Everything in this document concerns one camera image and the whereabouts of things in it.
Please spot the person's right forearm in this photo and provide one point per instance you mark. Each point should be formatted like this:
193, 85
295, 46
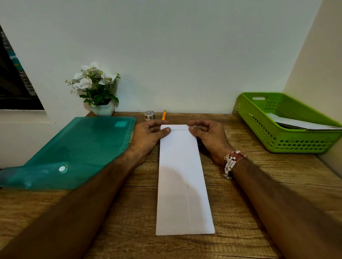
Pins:
288, 210

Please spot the person's left thumb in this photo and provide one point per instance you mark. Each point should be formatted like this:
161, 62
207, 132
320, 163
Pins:
162, 133

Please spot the person's right thumb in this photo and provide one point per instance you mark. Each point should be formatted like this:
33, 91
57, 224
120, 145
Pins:
195, 130

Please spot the orange pen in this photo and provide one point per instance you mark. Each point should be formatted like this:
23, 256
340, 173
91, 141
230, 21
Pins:
164, 115

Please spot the person's left forearm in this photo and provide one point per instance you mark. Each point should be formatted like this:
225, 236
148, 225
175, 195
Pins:
66, 210

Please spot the white paper sheet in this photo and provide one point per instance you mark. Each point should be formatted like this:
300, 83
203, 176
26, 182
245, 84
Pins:
299, 123

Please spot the green translucent plastic folder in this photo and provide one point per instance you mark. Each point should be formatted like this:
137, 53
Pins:
77, 152

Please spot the long white paper envelope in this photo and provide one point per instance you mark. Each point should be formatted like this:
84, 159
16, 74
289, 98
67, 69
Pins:
183, 181

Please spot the person's right hand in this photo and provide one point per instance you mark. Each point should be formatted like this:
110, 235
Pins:
213, 138

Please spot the person's left hand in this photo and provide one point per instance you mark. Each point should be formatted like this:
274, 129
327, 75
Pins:
143, 142

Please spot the green plastic basket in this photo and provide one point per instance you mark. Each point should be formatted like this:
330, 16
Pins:
287, 125

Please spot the patterned tape roll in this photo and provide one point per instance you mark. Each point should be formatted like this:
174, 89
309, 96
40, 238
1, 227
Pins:
149, 115

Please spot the white flower plant in pot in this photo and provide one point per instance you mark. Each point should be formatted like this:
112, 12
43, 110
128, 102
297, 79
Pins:
97, 90

